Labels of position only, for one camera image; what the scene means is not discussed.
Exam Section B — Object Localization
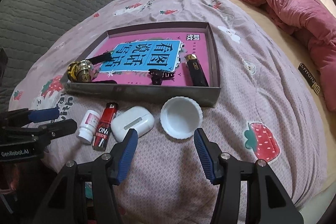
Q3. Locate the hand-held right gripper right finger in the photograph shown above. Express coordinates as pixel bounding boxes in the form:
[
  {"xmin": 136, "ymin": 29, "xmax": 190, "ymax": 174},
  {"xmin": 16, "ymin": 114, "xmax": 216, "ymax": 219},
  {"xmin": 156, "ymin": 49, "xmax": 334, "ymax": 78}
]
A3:
[{"xmin": 193, "ymin": 128, "xmax": 305, "ymax": 224}]

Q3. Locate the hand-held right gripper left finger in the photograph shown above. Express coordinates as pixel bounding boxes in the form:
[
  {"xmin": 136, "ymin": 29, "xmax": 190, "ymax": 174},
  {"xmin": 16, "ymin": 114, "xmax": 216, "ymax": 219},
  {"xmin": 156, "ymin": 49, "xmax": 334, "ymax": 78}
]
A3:
[{"xmin": 33, "ymin": 128, "xmax": 139, "ymax": 224}]

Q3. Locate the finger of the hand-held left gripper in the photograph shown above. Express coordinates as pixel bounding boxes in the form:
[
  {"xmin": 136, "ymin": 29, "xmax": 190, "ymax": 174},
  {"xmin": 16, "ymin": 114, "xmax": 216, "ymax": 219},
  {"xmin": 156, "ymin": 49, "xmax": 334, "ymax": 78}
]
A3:
[
  {"xmin": 0, "ymin": 108, "xmax": 60, "ymax": 128},
  {"xmin": 0, "ymin": 119, "xmax": 78, "ymax": 141}
]

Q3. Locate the small white pill bottle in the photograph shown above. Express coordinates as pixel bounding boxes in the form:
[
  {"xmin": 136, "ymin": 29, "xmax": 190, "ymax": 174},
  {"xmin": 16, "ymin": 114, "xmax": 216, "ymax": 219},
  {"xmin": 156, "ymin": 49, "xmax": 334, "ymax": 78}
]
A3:
[{"xmin": 76, "ymin": 109, "xmax": 101, "ymax": 144}]

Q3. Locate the white earbuds case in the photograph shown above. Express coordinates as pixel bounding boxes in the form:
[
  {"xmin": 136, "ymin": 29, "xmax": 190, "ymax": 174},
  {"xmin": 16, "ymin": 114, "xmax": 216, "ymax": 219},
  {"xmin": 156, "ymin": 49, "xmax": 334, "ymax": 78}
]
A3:
[{"xmin": 111, "ymin": 106, "xmax": 155, "ymax": 143}]

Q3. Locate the red lighter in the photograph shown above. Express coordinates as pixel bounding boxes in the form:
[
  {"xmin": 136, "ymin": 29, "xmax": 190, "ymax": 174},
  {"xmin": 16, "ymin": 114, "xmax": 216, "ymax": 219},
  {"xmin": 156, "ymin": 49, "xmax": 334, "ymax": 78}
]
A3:
[{"xmin": 92, "ymin": 102, "xmax": 118, "ymax": 152}]

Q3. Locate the white ribbed jar lid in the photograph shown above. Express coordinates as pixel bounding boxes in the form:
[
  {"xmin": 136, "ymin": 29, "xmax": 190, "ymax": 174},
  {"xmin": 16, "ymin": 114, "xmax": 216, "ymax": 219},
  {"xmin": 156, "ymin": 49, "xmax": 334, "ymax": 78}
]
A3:
[{"xmin": 160, "ymin": 96, "xmax": 203, "ymax": 140}]

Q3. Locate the shallow grey cardboard box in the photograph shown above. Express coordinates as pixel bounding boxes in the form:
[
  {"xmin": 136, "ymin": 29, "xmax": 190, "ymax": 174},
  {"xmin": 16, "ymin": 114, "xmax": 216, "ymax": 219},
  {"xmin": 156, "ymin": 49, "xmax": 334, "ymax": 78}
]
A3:
[{"xmin": 64, "ymin": 22, "xmax": 221, "ymax": 109}]

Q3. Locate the brass door knob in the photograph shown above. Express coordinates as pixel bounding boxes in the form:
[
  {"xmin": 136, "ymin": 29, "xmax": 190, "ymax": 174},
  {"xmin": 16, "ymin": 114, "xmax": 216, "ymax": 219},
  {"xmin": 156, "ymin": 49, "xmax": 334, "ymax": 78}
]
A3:
[{"xmin": 67, "ymin": 60, "xmax": 95, "ymax": 83}]

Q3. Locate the yellow black wristwatch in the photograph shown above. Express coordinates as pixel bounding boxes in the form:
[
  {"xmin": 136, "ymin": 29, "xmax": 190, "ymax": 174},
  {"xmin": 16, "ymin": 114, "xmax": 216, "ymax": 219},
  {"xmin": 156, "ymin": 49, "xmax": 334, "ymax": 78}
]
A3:
[{"xmin": 68, "ymin": 52, "xmax": 117, "ymax": 85}]

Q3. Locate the black hair clip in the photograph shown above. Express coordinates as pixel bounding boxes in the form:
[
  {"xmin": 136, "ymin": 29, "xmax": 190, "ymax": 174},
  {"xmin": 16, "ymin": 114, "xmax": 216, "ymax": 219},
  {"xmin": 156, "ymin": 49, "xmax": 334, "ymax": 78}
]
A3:
[{"xmin": 148, "ymin": 68, "xmax": 176, "ymax": 86}]

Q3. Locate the pink and blue book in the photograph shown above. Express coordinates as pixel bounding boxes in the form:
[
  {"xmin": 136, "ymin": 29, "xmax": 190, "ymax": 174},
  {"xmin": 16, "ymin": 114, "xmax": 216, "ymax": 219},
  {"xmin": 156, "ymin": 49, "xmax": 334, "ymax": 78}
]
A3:
[{"xmin": 92, "ymin": 32, "xmax": 210, "ymax": 86}]

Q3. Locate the grey quilted headboard cover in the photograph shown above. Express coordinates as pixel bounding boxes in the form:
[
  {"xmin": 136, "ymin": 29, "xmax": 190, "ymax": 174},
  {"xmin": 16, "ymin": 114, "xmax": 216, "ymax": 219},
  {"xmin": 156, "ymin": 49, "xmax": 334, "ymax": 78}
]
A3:
[{"xmin": 0, "ymin": 0, "xmax": 143, "ymax": 109}]

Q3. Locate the beige mattress sheet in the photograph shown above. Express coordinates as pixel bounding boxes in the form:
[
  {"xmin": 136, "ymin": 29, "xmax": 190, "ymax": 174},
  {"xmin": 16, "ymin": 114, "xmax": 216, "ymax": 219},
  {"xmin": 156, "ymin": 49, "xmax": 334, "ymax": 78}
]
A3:
[{"xmin": 150, "ymin": 0, "xmax": 336, "ymax": 206}]

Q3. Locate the black mattress label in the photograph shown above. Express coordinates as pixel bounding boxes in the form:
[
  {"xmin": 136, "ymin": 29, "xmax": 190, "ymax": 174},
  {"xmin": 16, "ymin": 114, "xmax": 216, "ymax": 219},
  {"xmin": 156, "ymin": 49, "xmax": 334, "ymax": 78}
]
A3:
[{"xmin": 298, "ymin": 63, "xmax": 321, "ymax": 95}]

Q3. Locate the pink quilt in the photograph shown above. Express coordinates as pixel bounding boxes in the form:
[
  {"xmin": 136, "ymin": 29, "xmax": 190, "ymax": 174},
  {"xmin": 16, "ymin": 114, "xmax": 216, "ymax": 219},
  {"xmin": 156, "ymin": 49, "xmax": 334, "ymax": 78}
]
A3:
[{"xmin": 236, "ymin": 0, "xmax": 336, "ymax": 111}]

